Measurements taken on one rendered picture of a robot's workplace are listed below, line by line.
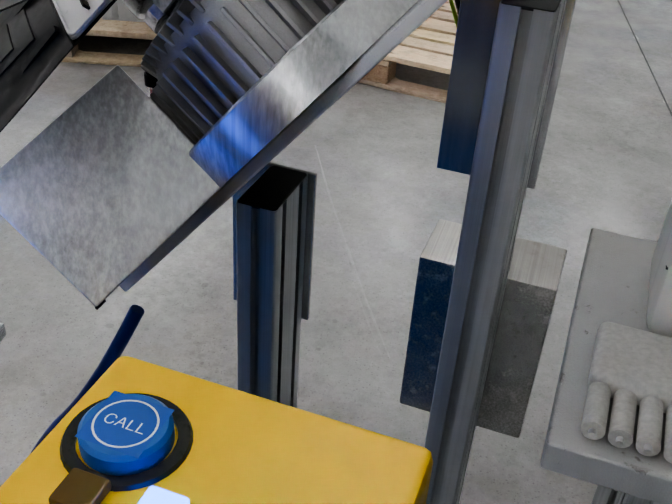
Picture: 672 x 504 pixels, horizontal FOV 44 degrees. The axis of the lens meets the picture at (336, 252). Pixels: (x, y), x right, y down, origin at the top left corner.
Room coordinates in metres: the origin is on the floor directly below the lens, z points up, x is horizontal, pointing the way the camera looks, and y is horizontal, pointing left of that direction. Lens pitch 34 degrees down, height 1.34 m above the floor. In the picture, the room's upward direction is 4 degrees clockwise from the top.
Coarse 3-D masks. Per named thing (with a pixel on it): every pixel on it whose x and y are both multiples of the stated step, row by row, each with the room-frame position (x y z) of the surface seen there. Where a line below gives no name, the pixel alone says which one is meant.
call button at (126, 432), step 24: (96, 408) 0.26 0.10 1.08; (120, 408) 0.26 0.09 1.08; (144, 408) 0.26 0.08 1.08; (168, 408) 0.26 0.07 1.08; (96, 432) 0.25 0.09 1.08; (120, 432) 0.25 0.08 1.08; (144, 432) 0.25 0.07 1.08; (168, 432) 0.25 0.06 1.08; (96, 456) 0.23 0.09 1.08; (120, 456) 0.23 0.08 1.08; (144, 456) 0.24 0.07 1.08
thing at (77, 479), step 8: (72, 472) 0.23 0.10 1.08; (80, 472) 0.23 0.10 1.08; (88, 472) 0.23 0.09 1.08; (64, 480) 0.22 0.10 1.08; (72, 480) 0.22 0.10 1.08; (80, 480) 0.22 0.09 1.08; (88, 480) 0.22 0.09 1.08; (96, 480) 0.22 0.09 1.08; (104, 480) 0.22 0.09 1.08; (56, 488) 0.22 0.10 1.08; (64, 488) 0.22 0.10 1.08; (72, 488) 0.22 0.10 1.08; (80, 488) 0.22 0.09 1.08; (88, 488) 0.22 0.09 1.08; (96, 488) 0.22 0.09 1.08; (104, 488) 0.22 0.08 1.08; (56, 496) 0.21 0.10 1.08; (64, 496) 0.22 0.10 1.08; (72, 496) 0.22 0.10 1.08; (80, 496) 0.22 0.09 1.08; (88, 496) 0.22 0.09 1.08; (96, 496) 0.22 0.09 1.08; (104, 496) 0.22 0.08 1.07
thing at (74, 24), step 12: (60, 0) 0.75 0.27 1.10; (72, 0) 0.74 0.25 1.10; (96, 0) 0.72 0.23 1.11; (108, 0) 0.72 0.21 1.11; (60, 12) 0.74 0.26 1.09; (72, 12) 0.73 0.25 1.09; (84, 12) 0.72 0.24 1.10; (96, 12) 0.72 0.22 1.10; (72, 24) 0.72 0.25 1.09; (84, 24) 0.71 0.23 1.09; (72, 36) 0.71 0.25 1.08
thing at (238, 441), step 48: (96, 384) 0.29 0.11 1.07; (144, 384) 0.29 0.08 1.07; (192, 384) 0.29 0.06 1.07; (192, 432) 0.26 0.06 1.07; (240, 432) 0.26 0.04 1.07; (288, 432) 0.26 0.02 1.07; (336, 432) 0.27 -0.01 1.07; (48, 480) 0.23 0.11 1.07; (144, 480) 0.23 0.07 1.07; (192, 480) 0.23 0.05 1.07; (240, 480) 0.23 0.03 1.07; (288, 480) 0.24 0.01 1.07; (336, 480) 0.24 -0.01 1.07; (384, 480) 0.24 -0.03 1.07
